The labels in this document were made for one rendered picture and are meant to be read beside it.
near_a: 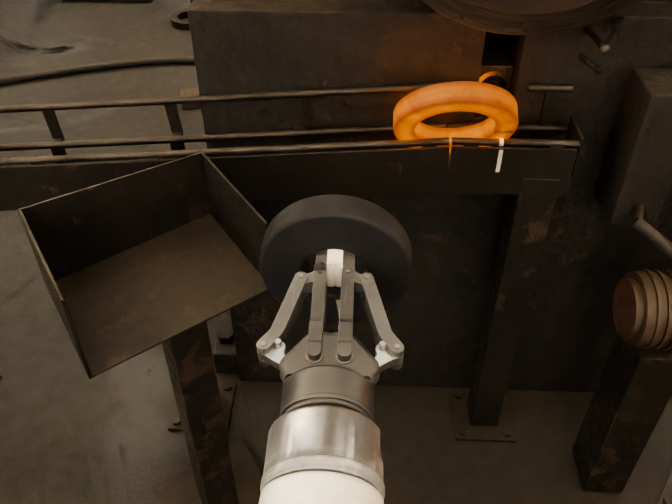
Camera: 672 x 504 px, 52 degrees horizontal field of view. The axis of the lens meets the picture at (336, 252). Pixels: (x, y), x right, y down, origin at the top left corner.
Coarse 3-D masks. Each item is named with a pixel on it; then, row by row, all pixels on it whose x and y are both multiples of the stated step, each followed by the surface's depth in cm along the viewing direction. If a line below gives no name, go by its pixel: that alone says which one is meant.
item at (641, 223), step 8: (632, 208) 109; (640, 208) 108; (632, 216) 107; (640, 216) 106; (632, 224) 107; (640, 224) 106; (648, 224) 106; (640, 232) 106; (648, 232) 105; (656, 232) 105; (648, 240) 106; (656, 240) 105; (664, 240) 105; (664, 248) 105
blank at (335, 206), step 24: (288, 216) 65; (312, 216) 64; (336, 216) 63; (360, 216) 63; (384, 216) 65; (264, 240) 67; (288, 240) 66; (312, 240) 65; (336, 240) 65; (360, 240) 65; (384, 240) 65; (408, 240) 68; (264, 264) 68; (288, 264) 68; (384, 264) 67; (408, 264) 67; (288, 288) 70; (336, 288) 71; (384, 288) 69; (336, 312) 72; (360, 312) 72
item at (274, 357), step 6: (276, 342) 58; (282, 342) 59; (276, 348) 59; (282, 348) 59; (258, 354) 59; (270, 354) 58; (276, 354) 58; (282, 354) 58; (264, 360) 59; (270, 360) 58; (276, 360) 58; (276, 366) 58
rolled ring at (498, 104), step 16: (416, 96) 96; (432, 96) 94; (448, 96) 93; (464, 96) 93; (480, 96) 93; (496, 96) 94; (512, 96) 97; (400, 112) 99; (416, 112) 96; (432, 112) 96; (480, 112) 96; (496, 112) 96; (512, 112) 96; (400, 128) 101; (416, 128) 104; (432, 128) 108; (448, 128) 108; (464, 128) 108; (480, 128) 106; (496, 128) 101; (512, 128) 101
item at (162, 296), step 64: (128, 192) 97; (192, 192) 103; (64, 256) 97; (128, 256) 101; (192, 256) 100; (256, 256) 95; (64, 320) 86; (128, 320) 92; (192, 320) 91; (192, 384) 107; (192, 448) 119
